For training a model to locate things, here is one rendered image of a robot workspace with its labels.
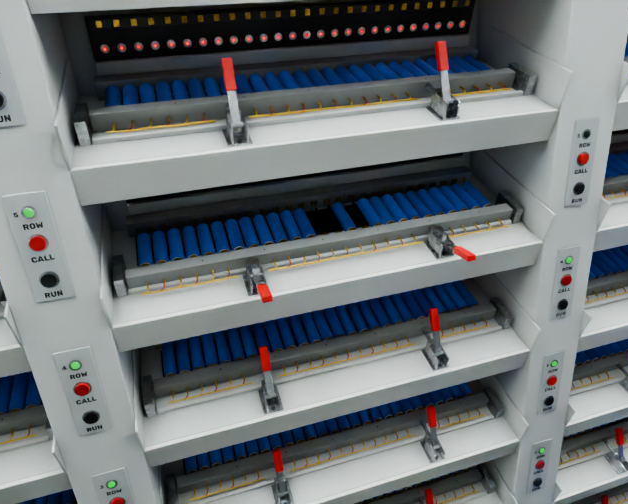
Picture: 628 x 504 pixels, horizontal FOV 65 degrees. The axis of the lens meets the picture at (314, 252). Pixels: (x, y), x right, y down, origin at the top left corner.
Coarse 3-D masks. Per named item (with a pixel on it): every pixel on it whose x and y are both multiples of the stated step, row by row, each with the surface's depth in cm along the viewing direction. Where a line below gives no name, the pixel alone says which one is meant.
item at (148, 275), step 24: (432, 216) 73; (456, 216) 73; (480, 216) 74; (504, 216) 75; (312, 240) 68; (336, 240) 68; (360, 240) 69; (384, 240) 71; (168, 264) 64; (192, 264) 64; (216, 264) 64; (240, 264) 66
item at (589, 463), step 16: (592, 432) 106; (608, 432) 106; (624, 432) 108; (576, 448) 105; (592, 448) 106; (608, 448) 106; (624, 448) 106; (560, 464) 103; (576, 464) 103; (592, 464) 103; (608, 464) 103; (624, 464) 102; (560, 480) 101; (576, 480) 101; (592, 480) 101; (608, 480) 101; (624, 480) 103; (560, 496) 98; (576, 496) 100
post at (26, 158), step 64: (0, 0) 44; (64, 64) 60; (0, 128) 48; (0, 192) 50; (64, 192) 52; (0, 256) 52; (64, 256) 54; (64, 320) 56; (128, 384) 64; (64, 448) 62; (128, 448) 65
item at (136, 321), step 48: (240, 192) 75; (480, 192) 83; (528, 192) 74; (480, 240) 73; (528, 240) 73; (192, 288) 64; (240, 288) 64; (288, 288) 64; (336, 288) 66; (384, 288) 69; (144, 336) 61; (192, 336) 63
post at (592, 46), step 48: (480, 0) 77; (528, 0) 68; (576, 0) 61; (624, 0) 63; (480, 48) 79; (576, 48) 63; (624, 48) 65; (576, 96) 66; (528, 144) 73; (576, 240) 75; (528, 288) 78; (576, 288) 78; (576, 336) 82; (528, 384) 83; (528, 432) 87
